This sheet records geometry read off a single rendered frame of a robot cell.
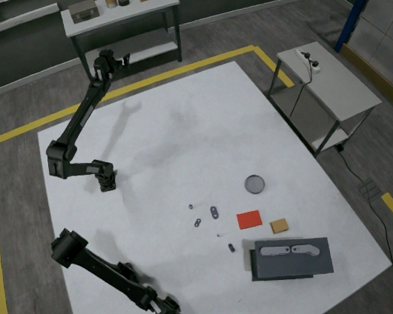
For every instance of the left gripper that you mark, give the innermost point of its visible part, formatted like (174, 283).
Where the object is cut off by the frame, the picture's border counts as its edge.
(126, 64)

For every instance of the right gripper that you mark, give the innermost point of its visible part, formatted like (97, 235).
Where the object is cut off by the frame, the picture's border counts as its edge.
(170, 300)

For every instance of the tan square block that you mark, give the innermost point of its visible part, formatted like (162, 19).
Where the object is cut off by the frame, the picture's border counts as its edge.
(279, 226)

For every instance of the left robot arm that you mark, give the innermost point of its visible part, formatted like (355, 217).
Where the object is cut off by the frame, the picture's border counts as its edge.
(60, 152)

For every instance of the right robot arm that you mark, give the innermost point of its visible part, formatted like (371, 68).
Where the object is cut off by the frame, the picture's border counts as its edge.
(112, 274)

